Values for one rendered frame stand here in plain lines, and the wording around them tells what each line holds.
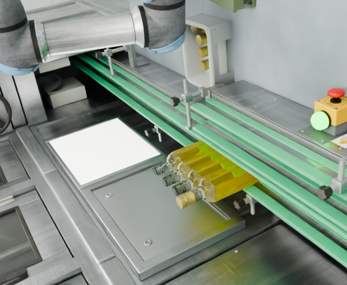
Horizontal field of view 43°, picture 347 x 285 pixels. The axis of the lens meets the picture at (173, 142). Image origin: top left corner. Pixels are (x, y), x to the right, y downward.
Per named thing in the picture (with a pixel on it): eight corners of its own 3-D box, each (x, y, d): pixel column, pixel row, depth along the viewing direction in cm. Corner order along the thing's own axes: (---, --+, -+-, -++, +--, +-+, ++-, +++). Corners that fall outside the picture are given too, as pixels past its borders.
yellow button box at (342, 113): (334, 117, 113) (312, 126, 110) (335, 90, 110) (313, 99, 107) (356, 126, 108) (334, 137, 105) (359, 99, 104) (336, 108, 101)
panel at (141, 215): (120, 121, 196) (46, 146, 183) (118, 115, 195) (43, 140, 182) (246, 228, 126) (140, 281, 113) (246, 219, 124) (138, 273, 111)
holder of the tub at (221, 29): (208, 87, 164) (190, 93, 161) (202, 13, 151) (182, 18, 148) (235, 101, 151) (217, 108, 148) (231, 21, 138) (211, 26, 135)
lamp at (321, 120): (316, 124, 109) (307, 128, 108) (317, 107, 107) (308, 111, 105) (330, 130, 105) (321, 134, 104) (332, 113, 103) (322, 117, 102)
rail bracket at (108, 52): (144, 64, 200) (99, 78, 192) (139, 27, 192) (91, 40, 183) (150, 67, 197) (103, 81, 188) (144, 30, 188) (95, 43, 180)
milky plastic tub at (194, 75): (205, 74, 162) (185, 80, 158) (200, 12, 151) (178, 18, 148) (234, 87, 148) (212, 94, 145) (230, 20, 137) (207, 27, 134)
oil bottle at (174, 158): (222, 146, 143) (165, 169, 134) (221, 131, 140) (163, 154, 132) (233, 153, 138) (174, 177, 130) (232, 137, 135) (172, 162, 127)
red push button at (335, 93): (322, 102, 107) (323, 90, 105) (334, 98, 108) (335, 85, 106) (335, 108, 103) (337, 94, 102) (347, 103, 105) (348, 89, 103)
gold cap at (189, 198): (189, 195, 118) (174, 201, 117) (190, 188, 116) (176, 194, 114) (195, 205, 117) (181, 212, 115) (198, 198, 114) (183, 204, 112)
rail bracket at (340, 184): (358, 172, 95) (312, 195, 90) (361, 142, 91) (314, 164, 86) (374, 180, 92) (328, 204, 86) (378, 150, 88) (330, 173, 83)
